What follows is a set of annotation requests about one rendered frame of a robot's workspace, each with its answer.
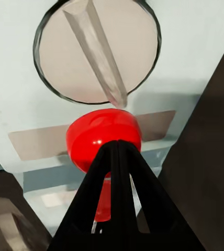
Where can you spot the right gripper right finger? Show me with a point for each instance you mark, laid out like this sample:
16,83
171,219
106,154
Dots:
169,230

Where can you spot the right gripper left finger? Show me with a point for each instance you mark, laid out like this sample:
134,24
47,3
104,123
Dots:
74,232

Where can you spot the microwave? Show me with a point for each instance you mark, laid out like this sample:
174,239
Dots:
76,74

